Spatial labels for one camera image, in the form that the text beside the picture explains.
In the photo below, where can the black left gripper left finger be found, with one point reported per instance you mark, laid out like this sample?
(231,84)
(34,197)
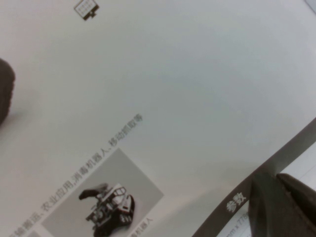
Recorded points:
(5,93)

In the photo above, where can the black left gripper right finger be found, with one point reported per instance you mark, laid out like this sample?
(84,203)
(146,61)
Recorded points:
(284,209)

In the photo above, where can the white product catalogue book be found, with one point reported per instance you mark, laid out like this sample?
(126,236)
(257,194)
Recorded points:
(172,98)

